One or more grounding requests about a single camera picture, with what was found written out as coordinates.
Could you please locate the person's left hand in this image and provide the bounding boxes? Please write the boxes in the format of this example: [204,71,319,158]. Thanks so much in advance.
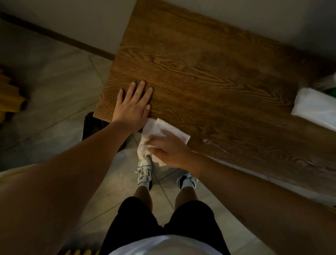
[112,81,153,133]

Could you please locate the person's right hand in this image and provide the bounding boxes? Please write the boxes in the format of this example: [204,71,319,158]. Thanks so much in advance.
[145,130,203,174]

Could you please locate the white tissue wipe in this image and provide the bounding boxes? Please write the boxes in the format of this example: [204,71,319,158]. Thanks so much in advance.
[137,118,191,167]

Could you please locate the person's right forearm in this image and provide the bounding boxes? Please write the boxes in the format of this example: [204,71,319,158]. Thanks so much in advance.
[193,152,336,255]

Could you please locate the person's left forearm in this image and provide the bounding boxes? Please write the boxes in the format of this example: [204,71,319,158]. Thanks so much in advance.
[0,121,134,255]

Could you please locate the white and black left sneaker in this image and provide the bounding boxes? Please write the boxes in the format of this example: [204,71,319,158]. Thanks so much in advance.
[135,156,153,191]

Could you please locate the white and black sneaker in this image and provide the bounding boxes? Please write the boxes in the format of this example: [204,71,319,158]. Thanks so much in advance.
[176,172,199,189]
[135,156,153,191]

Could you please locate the black bin under table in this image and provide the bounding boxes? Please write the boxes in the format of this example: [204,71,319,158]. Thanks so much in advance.
[82,112,127,153]

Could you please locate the white and black right sneaker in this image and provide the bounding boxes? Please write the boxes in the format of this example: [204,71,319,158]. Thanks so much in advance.
[176,172,199,189]

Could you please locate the person's left leg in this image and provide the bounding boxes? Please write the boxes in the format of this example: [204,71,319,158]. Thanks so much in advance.
[133,184,153,211]

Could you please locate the person's leg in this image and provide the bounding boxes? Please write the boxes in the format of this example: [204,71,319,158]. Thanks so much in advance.
[174,185,199,210]
[133,184,153,211]

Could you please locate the person's right leg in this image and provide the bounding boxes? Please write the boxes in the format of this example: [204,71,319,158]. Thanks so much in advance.
[174,185,199,210]

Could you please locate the black shorts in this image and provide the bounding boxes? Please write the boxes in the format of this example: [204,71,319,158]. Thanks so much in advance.
[99,196,231,255]

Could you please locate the white shirt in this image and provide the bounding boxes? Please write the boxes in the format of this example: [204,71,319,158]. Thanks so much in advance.
[109,235,223,255]

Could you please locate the yellow slatted wooden chair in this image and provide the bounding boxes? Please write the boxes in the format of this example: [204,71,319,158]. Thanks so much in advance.
[0,66,29,124]
[63,249,101,255]

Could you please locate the white tissue packet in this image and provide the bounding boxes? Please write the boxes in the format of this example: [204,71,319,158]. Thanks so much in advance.
[291,87,336,132]

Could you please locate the green and white plastic bag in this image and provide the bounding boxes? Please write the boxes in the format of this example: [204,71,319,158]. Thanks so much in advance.
[312,73,336,95]

